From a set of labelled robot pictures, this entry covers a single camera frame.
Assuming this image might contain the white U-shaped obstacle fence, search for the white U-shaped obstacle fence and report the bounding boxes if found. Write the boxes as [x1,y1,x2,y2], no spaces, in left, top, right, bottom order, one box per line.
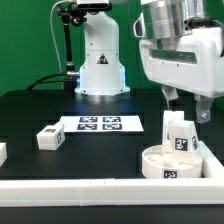
[0,146,224,207]

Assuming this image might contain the white round stool seat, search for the white round stool seat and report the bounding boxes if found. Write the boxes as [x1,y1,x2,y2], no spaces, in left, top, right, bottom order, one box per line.
[142,145,202,179]

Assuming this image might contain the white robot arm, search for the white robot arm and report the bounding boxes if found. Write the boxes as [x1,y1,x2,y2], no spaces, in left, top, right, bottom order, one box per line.
[76,0,224,123]

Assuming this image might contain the white sheet with tags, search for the white sheet with tags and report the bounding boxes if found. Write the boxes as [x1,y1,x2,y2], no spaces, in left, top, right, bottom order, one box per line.
[60,115,144,133]

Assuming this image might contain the black camera stand pole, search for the black camera stand pole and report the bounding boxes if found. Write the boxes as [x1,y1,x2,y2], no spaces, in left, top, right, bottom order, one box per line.
[57,3,87,94]

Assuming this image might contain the white cable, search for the white cable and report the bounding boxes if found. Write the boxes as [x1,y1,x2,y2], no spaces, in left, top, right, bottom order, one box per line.
[49,0,72,74]

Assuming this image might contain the black cable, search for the black cable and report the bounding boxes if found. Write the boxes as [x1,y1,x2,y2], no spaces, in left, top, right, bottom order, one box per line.
[26,72,79,91]

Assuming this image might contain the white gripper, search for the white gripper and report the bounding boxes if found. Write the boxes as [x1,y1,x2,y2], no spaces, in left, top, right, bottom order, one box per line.
[139,27,224,124]

